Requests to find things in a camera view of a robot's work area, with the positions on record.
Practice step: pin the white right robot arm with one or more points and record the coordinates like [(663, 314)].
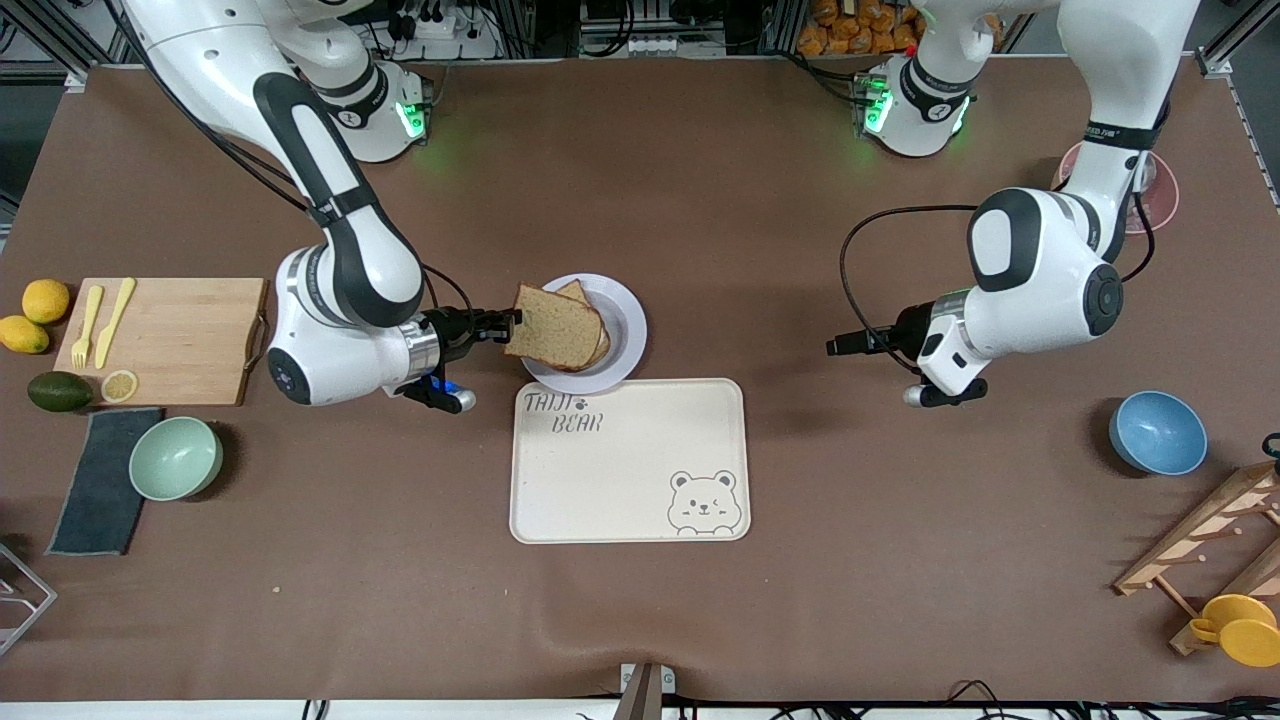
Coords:
[(340, 350)]

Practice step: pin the plain brown bread slice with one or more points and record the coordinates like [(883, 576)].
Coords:
[(555, 328)]

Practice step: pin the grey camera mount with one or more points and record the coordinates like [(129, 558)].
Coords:
[(640, 692)]

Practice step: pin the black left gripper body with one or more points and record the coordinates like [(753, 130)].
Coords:
[(901, 335)]

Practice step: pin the yellow cup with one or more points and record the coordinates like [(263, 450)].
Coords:
[(1240, 630)]

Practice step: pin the green avocado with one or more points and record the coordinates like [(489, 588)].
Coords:
[(60, 391)]

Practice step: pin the lemon slice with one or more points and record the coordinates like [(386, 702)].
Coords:
[(119, 386)]

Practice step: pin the toast with fried egg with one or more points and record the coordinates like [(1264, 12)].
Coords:
[(573, 290)]

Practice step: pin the wooden cutting board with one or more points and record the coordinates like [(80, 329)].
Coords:
[(180, 340)]

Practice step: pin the oval yellow lemon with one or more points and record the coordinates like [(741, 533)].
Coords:
[(22, 335)]

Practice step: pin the dark grey cloth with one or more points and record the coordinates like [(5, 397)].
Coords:
[(100, 500)]

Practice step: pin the cream tray with bear print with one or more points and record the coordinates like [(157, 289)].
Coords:
[(620, 470)]

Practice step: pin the blue bowl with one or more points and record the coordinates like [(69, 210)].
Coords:
[(1158, 433)]

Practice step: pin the yellow plastic knife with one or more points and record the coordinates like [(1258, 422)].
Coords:
[(113, 325)]

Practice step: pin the pink bowl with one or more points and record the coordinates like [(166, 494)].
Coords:
[(1160, 200)]

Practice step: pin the round yellow lemon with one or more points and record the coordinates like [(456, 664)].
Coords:
[(46, 301)]

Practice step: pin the wooden cup rack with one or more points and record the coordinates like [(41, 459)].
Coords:
[(1210, 530)]

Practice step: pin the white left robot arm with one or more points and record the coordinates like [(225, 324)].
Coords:
[(1040, 290)]

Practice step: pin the mint green bowl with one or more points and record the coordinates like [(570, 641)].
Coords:
[(175, 458)]

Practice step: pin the round white plate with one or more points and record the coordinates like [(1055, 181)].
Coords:
[(625, 320)]

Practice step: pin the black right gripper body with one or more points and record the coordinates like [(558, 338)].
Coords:
[(456, 333)]

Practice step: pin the white power strip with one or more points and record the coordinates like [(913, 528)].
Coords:
[(445, 28)]

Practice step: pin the yellow plastic fork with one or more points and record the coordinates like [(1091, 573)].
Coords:
[(87, 325)]

